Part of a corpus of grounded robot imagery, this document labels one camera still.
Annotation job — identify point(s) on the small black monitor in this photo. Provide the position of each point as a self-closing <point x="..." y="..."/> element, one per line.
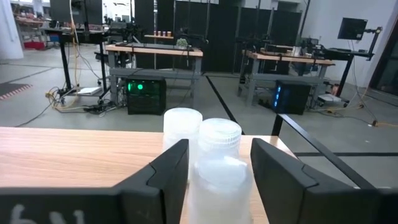
<point x="352" y="28"/>

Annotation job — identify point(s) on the black room partition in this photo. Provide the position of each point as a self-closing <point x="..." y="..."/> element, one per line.
<point x="224" y="37"/>

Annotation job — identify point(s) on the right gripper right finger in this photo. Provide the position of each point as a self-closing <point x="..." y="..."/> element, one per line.
<point x="289" y="193"/>

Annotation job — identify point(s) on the dark glass door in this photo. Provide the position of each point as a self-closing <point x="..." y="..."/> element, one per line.
<point x="388" y="68"/>

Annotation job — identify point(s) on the black office desk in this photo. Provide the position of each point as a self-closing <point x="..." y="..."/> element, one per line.
<point x="348" y="53"/>

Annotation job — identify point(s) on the white pillar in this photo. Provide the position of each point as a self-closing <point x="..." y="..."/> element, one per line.
<point x="11" y="31"/>

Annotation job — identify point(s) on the distant wooden work table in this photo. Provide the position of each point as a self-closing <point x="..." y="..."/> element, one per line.
<point x="155" y="49"/>
<point x="289" y="58"/>

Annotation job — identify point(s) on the red storage bin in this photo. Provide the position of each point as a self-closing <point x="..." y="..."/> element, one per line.
<point x="34" y="45"/>

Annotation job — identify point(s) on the striped-edge floor mat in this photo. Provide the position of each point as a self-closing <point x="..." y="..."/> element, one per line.
<point x="12" y="90"/>

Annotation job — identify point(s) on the black standing desk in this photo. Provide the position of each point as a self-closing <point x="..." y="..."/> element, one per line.
<point x="77" y="36"/>

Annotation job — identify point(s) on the small distant green plant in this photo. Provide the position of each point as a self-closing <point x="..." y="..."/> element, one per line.
<point x="182" y="42"/>

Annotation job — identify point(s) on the large black monitor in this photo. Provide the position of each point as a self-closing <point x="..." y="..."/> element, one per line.
<point x="76" y="12"/>

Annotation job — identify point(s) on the small distant wooden shelf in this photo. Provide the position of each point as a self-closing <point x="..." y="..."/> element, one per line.
<point x="158" y="36"/>

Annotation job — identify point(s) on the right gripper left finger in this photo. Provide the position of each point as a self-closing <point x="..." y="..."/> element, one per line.
<point x="161" y="193"/>

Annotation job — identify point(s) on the small white bottle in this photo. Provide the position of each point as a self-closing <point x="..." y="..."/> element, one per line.
<point x="182" y="124"/>

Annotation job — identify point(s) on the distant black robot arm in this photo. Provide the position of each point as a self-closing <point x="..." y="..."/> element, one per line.
<point x="194" y="39"/>
<point x="253" y="43"/>
<point x="311" y="46"/>
<point x="127" y="32"/>

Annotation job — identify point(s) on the clear plastic pill bottle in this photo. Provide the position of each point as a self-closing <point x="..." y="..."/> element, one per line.
<point x="219" y="186"/>

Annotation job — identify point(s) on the computer tower with blue lights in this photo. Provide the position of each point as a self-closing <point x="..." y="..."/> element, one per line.
<point x="293" y="98"/>

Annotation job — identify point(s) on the computer tower with green lights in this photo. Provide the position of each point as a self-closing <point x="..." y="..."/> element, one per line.
<point x="146" y="99"/>

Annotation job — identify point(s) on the wooden shelf with black legs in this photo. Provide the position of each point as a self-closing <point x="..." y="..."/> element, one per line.
<point x="62" y="155"/>

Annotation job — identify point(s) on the flat white box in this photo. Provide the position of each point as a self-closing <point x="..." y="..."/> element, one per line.
<point x="89" y="91"/>

